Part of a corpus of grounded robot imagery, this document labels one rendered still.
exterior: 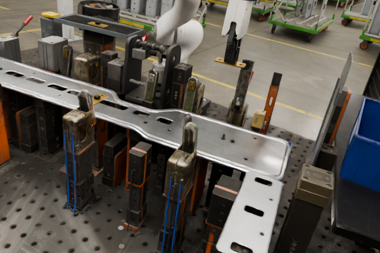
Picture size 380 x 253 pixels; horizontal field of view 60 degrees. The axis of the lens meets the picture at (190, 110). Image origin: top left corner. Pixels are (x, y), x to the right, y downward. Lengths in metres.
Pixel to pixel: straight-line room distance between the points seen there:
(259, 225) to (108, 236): 0.52
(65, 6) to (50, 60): 3.76
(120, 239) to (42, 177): 0.41
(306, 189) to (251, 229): 0.19
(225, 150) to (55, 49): 0.81
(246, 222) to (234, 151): 0.28
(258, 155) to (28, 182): 0.83
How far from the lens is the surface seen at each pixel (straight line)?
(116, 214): 1.18
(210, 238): 0.97
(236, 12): 0.85
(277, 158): 1.01
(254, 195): 0.85
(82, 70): 1.36
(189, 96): 1.18
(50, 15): 1.66
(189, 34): 1.55
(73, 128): 1.01
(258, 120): 1.10
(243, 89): 1.12
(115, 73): 1.32
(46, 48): 1.45
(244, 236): 0.75
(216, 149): 0.98
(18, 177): 1.37
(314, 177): 0.88
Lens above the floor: 1.53
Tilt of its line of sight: 27 degrees down
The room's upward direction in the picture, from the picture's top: 8 degrees clockwise
